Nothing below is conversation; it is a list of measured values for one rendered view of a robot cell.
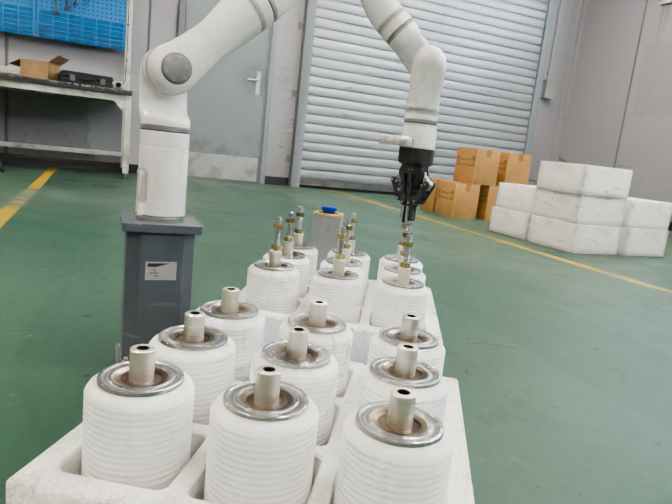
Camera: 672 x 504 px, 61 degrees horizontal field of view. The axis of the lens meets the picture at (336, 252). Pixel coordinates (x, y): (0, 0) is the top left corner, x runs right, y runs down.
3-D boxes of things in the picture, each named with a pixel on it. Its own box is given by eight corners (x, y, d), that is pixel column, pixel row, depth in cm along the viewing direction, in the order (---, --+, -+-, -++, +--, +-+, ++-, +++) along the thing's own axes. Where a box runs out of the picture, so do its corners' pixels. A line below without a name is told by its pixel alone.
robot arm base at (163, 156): (137, 221, 106) (141, 129, 103) (134, 214, 115) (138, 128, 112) (187, 223, 110) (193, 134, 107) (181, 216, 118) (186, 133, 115)
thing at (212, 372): (124, 501, 62) (131, 346, 59) (163, 456, 72) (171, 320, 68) (206, 518, 61) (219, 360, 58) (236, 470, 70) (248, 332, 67)
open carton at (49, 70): (22, 79, 506) (22, 53, 502) (69, 85, 512) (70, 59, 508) (8, 76, 477) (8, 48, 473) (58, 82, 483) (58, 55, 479)
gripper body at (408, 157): (444, 148, 119) (437, 192, 121) (418, 146, 126) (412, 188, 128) (416, 144, 115) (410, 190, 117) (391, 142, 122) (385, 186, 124)
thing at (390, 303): (405, 368, 111) (418, 278, 107) (423, 389, 102) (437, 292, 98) (358, 367, 109) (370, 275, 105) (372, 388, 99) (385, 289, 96)
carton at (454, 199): (475, 219, 488) (480, 184, 483) (451, 218, 479) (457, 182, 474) (456, 214, 515) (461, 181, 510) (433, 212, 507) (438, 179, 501)
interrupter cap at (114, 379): (78, 391, 49) (78, 384, 48) (124, 360, 56) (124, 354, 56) (161, 406, 48) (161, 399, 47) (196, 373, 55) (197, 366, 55)
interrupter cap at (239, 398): (209, 415, 47) (209, 407, 47) (238, 380, 54) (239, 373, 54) (297, 431, 46) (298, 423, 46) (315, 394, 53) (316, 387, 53)
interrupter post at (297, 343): (282, 360, 61) (285, 330, 60) (287, 352, 63) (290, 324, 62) (304, 363, 60) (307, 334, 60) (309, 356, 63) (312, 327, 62)
